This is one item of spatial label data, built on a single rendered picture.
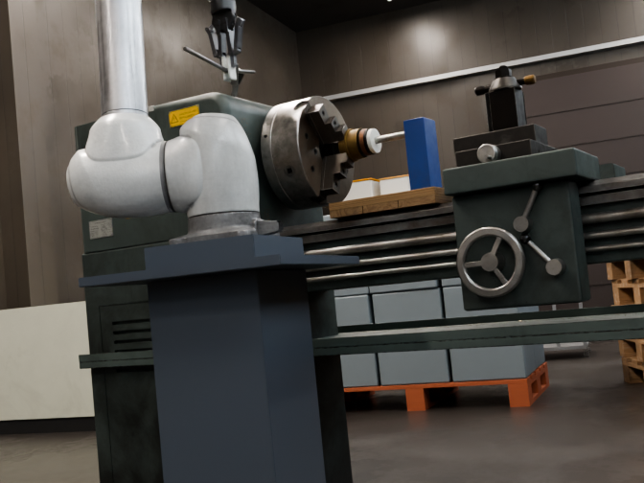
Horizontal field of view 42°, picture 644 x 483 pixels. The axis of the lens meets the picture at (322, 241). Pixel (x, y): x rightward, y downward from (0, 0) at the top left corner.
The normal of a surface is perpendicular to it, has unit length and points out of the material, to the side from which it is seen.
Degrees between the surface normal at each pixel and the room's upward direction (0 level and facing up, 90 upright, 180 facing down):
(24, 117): 90
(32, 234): 90
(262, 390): 90
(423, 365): 90
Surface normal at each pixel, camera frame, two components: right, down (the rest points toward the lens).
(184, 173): -0.09, -0.02
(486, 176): -0.51, 0.00
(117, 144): -0.04, -0.22
